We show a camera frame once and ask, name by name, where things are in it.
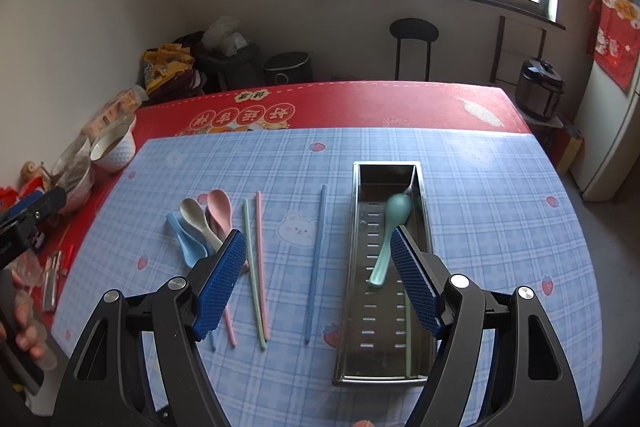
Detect blue plastic spoon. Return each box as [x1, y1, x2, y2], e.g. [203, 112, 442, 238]
[166, 212, 208, 269]

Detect pink chopstick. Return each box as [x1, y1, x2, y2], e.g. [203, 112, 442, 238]
[224, 307, 238, 348]
[255, 191, 270, 341]

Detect green chopstick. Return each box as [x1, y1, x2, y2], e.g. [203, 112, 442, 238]
[243, 198, 267, 351]
[404, 292, 412, 379]

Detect green plastic spoon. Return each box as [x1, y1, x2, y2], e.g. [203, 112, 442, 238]
[369, 192, 412, 288]

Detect pink plastic spoon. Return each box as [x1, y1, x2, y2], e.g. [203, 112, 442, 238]
[206, 188, 232, 241]

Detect beige plastic spoon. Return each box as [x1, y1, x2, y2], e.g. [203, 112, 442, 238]
[180, 198, 222, 254]

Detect blue chopstick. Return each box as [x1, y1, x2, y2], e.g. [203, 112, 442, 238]
[304, 184, 328, 346]

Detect person's left hand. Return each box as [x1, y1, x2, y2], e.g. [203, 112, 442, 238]
[10, 271, 47, 362]

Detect blue plaid table mat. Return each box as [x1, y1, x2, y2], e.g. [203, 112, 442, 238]
[52, 128, 602, 426]

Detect glass bowl with lid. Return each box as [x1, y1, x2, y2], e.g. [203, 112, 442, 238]
[51, 134, 94, 215]

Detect stainless steel utensil tray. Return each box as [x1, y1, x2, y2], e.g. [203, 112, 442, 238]
[333, 161, 436, 386]

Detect white ribbed bowl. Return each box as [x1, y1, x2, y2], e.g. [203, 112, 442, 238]
[90, 124, 136, 173]

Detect packaged snack box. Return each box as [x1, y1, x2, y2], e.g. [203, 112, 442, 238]
[80, 86, 149, 141]

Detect red printed tablecloth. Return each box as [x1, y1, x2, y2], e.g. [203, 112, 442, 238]
[29, 79, 533, 327]

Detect yellow snack bags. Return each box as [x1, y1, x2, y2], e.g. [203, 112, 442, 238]
[142, 43, 194, 98]

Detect silver rice cooker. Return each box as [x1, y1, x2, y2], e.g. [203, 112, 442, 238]
[515, 58, 564, 121]

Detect white refrigerator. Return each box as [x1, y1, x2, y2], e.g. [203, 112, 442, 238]
[570, 54, 639, 202]

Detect black air fryer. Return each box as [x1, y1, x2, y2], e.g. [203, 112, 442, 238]
[262, 51, 314, 86]

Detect black round stool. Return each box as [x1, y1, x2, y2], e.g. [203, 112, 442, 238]
[388, 17, 441, 82]

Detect white plastic bag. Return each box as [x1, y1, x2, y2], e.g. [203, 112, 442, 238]
[202, 15, 248, 57]

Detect red cloth on refrigerator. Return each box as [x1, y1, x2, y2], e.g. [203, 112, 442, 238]
[587, 0, 639, 93]

